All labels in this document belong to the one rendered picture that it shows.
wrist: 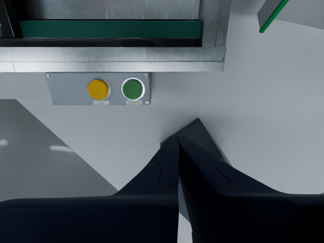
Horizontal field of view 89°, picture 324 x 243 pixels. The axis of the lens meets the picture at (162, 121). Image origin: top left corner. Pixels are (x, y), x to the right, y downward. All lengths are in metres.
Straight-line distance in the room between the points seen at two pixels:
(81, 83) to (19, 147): 1.63
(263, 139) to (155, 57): 0.42
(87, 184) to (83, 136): 1.39
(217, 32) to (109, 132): 0.38
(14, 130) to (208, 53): 1.76
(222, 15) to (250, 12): 0.14
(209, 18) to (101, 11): 0.21
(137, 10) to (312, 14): 0.30
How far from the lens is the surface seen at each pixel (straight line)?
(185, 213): 0.39
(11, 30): 0.43
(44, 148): 1.84
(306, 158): 0.72
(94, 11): 0.42
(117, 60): 0.36
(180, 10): 0.40
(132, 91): 0.34
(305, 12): 0.38
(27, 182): 2.18
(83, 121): 0.53
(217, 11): 0.37
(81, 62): 0.38
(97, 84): 0.36
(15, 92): 0.60
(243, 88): 0.51
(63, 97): 0.41
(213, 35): 0.37
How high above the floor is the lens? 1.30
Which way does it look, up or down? 68 degrees down
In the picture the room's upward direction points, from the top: 178 degrees clockwise
